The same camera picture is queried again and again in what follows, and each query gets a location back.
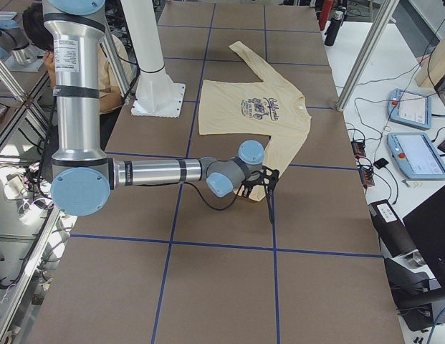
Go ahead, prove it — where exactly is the black cylinder device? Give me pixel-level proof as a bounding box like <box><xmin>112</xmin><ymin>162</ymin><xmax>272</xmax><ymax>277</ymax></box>
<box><xmin>368</xmin><ymin>200</ymin><xmax>416</xmax><ymax>257</ymax></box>

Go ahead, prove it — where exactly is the teach pendant tablet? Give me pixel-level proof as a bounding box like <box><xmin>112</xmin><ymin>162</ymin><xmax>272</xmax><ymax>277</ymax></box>
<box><xmin>386</xmin><ymin>133</ymin><xmax>445</xmax><ymax>181</ymax></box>
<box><xmin>387</xmin><ymin>88</ymin><xmax>432</xmax><ymax>130</ymax></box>

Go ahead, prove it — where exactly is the seated person beige shirt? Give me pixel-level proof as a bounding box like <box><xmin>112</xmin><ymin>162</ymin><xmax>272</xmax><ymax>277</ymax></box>
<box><xmin>22</xmin><ymin>3</ymin><xmax>123</xmax><ymax>115</ymax></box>

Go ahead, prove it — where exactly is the black monitor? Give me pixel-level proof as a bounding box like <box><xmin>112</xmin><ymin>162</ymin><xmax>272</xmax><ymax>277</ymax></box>
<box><xmin>403</xmin><ymin>186</ymin><xmax>445</xmax><ymax>286</ymax></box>

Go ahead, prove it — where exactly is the small black square device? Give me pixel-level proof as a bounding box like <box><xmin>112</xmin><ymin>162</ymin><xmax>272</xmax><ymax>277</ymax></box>
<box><xmin>373</xmin><ymin>158</ymin><xmax>389</xmax><ymax>169</ymax></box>

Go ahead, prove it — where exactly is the upper teach pendant tablet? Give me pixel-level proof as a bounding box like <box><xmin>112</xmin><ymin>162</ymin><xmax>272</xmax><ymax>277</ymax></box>
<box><xmin>387</xmin><ymin>88</ymin><xmax>432</xmax><ymax>130</ymax></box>

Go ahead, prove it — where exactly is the orange black adapter box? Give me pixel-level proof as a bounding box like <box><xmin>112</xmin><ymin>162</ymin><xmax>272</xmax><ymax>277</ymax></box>
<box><xmin>351</xmin><ymin>140</ymin><xmax>366</xmax><ymax>158</ymax></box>
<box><xmin>358</xmin><ymin>166</ymin><xmax>375</xmax><ymax>188</ymax></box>

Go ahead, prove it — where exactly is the red bottle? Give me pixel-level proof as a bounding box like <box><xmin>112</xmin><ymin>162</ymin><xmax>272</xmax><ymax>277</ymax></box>
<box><xmin>318</xmin><ymin>0</ymin><xmax>334</xmax><ymax>31</ymax></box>

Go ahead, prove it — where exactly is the black water bottle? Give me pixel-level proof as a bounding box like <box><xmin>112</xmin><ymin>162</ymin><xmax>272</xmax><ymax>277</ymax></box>
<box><xmin>324</xmin><ymin>11</ymin><xmax>344</xmax><ymax>47</ymax></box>

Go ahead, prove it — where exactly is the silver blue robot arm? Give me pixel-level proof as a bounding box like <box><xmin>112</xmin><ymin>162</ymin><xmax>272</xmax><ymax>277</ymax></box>
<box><xmin>42</xmin><ymin>1</ymin><xmax>279</xmax><ymax>216</ymax></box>

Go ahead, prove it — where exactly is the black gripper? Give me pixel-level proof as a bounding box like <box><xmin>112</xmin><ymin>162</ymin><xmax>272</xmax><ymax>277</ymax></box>
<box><xmin>240</xmin><ymin>166</ymin><xmax>279</xmax><ymax>198</ymax></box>

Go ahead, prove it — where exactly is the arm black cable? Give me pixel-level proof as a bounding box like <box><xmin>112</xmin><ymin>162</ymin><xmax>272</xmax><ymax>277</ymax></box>
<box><xmin>186</xmin><ymin>178</ymin><xmax>277</xmax><ymax>225</ymax></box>

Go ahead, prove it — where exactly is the lower teach pendant tablet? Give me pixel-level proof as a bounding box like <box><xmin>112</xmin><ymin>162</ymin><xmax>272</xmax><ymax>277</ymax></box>
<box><xmin>386</xmin><ymin>133</ymin><xmax>445</xmax><ymax>181</ymax></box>

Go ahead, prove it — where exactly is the wooden beam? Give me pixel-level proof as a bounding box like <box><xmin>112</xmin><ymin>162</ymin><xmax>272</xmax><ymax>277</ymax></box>
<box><xmin>415</xmin><ymin>37</ymin><xmax>445</xmax><ymax>87</ymax></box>

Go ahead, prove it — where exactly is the aluminium frame post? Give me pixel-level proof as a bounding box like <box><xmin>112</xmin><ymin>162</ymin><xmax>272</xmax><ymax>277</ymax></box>
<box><xmin>335</xmin><ymin>0</ymin><xmax>400</xmax><ymax>112</ymax></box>

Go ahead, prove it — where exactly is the upper orange black adapter box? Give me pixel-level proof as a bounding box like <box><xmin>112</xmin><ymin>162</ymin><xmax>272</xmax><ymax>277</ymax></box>
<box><xmin>351</xmin><ymin>140</ymin><xmax>366</xmax><ymax>158</ymax></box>

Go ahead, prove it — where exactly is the beige long-sleeve printed shirt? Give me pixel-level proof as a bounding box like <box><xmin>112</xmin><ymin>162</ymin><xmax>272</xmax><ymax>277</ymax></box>
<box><xmin>198</xmin><ymin>40</ymin><xmax>312</xmax><ymax>202</ymax></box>

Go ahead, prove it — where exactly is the lower orange black adapter box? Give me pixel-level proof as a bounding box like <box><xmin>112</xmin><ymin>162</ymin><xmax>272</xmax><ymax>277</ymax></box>
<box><xmin>358</xmin><ymin>166</ymin><xmax>375</xmax><ymax>188</ymax></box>

